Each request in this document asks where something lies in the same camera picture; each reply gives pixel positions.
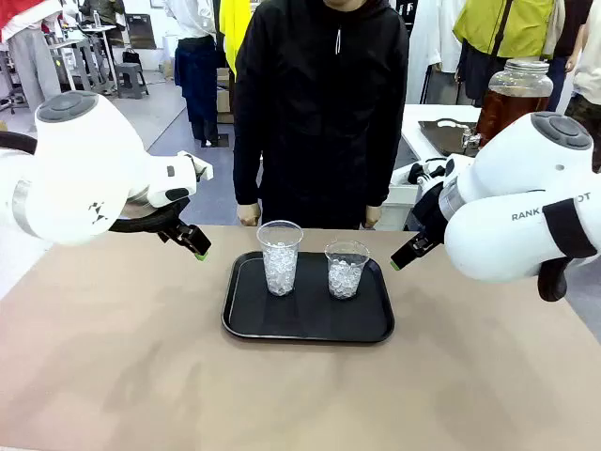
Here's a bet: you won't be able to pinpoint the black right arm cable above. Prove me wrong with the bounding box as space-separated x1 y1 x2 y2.
536 199 600 303

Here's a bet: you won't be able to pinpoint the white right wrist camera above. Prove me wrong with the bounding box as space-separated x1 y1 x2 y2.
407 158 455 190

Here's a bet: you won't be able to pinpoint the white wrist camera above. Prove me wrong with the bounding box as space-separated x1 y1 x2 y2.
407 158 455 190
177 150 215 184

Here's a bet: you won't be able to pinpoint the white hanging garment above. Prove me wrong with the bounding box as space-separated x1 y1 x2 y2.
407 0 467 105

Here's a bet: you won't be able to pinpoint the mannequin in lime jacket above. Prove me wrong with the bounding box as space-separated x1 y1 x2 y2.
453 0 567 109

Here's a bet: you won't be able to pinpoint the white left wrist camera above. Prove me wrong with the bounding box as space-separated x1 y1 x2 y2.
177 150 215 184

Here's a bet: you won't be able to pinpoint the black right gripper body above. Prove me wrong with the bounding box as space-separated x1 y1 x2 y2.
411 181 447 245

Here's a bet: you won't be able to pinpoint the dark metal drip tray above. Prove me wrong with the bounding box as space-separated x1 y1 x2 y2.
417 119 481 159

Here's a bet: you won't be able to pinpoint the dark display board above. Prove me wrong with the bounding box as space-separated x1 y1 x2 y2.
124 13 158 51

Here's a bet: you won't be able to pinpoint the mannequin with navy skirt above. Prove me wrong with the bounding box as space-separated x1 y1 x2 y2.
163 0 222 148

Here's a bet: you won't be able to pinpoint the person's right hand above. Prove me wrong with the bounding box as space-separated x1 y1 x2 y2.
237 202 262 228

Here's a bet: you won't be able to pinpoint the short clear plastic cup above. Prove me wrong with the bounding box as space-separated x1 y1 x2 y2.
324 240 371 301

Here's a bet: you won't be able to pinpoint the grey plastic stool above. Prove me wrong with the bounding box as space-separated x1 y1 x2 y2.
115 61 150 100

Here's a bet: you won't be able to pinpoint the tall clear plastic cup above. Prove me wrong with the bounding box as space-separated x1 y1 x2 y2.
256 219 304 297

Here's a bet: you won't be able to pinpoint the grey standing desk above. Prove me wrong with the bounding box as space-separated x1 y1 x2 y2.
46 23 118 95

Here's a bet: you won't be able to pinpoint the black rectangular serving tray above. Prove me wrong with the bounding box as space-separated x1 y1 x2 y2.
221 250 395 346

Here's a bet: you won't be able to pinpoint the person in white top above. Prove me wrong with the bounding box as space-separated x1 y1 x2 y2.
564 0 601 173

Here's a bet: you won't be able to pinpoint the person's right forearm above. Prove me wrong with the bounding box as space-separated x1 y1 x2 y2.
232 135 264 208

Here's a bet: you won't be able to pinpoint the person in olive shirt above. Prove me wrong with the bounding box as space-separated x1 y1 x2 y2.
78 0 128 27

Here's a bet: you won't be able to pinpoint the person in black jacket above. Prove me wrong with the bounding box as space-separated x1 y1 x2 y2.
232 0 410 231

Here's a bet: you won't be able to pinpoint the yellow hanging cloth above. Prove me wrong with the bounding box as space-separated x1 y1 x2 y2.
219 0 254 79

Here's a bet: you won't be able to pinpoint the stacked brown cardboard boxes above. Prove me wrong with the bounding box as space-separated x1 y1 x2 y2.
215 68 236 124

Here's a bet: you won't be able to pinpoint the person's left forearm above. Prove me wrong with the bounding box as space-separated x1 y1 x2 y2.
363 140 401 210

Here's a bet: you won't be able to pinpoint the glass tea dispenser jar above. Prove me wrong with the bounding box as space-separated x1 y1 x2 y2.
462 58 555 151

